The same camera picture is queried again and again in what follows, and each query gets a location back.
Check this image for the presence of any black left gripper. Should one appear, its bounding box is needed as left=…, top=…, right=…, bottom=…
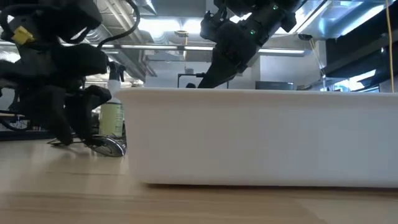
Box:
left=0, top=43, right=112, bottom=147

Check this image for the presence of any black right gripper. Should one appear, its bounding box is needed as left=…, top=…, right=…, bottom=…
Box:
left=198, top=12, right=274, bottom=89

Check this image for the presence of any long ceiling light tube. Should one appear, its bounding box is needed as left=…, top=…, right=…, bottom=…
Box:
left=119, top=44, right=305, bottom=55

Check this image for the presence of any white plastic cutlery tray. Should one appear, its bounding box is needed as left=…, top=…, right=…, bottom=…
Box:
left=116, top=86, right=398, bottom=189

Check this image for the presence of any yellow tag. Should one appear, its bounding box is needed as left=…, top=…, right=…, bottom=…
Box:
left=11, top=26, right=35, bottom=46

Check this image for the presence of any black spoon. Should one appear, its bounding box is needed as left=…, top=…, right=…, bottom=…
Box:
left=46, top=136, right=127, bottom=157

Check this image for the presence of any dark monitor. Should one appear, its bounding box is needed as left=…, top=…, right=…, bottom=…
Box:
left=255, top=80, right=295, bottom=91

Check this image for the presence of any yellow hanging cable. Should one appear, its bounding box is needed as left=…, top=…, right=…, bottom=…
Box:
left=385, top=0, right=395, bottom=93

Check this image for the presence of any spray bottle with yellow liquid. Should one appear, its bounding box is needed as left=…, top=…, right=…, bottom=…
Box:
left=98, top=61, right=127, bottom=139

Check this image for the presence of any black metal rack frame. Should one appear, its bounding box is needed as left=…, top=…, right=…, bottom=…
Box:
left=177, top=73, right=230, bottom=89

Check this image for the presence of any black aluminium table frame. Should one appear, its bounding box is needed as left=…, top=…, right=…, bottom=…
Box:
left=0, top=130, right=57, bottom=141

